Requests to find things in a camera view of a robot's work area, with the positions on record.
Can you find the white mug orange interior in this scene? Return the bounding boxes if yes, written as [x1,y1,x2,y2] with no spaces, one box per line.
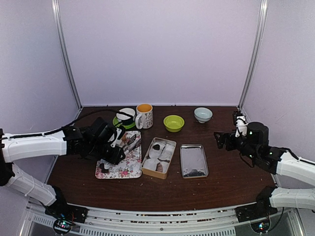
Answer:
[135,104,153,129]

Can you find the aluminium frame post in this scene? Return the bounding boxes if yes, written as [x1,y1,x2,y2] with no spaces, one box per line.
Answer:
[51,0,82,110]
[238,0,269,110]

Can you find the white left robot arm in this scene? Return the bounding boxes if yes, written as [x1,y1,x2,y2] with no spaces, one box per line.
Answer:
[0,117,126,218]

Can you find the tan tin box base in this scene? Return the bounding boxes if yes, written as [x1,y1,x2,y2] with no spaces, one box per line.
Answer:
[141,137,177,179]

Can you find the green saucer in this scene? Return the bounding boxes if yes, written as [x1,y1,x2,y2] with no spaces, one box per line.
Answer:
[113,117,136,130]

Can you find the light blue ceramic bowl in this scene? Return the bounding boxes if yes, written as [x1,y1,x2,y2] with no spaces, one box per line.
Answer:
[194,107,213,123]

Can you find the lime green bowl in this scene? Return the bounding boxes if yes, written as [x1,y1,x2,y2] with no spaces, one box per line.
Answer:
[163,115,185,133]

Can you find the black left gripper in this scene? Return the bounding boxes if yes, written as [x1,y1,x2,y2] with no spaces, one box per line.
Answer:
[87,141,125,165]

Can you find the left aluminium frame post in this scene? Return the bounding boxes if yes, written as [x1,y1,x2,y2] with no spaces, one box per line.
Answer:
[51,0,82,110]

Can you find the dark cup white interior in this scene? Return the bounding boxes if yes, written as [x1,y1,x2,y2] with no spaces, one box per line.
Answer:
[116,108,136,125]

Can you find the bear print tin lid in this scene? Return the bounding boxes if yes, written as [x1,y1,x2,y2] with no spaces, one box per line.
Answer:
[180,144,209,178]

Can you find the right aluminium frame post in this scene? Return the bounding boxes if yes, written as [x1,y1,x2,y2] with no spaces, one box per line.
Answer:
[238,0,269,110]

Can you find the silver metal tongs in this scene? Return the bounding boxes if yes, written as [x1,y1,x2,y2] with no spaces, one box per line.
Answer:
[123,135,141,154]

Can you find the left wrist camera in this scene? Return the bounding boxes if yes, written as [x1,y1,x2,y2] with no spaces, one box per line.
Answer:
[108,126,126,148]

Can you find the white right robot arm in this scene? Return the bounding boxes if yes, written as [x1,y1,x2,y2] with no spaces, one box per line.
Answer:
[214,111,315,222]

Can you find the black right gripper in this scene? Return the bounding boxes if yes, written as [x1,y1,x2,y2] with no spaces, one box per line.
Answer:
[214,129,258,162]

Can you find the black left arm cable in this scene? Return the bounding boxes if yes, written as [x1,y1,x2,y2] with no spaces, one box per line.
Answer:
[41,109,135,138]

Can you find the front aluminium rail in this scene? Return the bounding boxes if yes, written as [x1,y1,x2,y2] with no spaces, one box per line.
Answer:
[19,204,303,236]

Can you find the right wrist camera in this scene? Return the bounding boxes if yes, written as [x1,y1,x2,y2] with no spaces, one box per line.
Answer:
[233,110,248,138]

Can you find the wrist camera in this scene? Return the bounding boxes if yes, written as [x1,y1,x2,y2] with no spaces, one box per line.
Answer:
[108,126,126,148]
[233,110,248,138]

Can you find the floral rectangular tray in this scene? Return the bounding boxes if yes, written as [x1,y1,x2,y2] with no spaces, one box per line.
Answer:
[95,131,142,179]

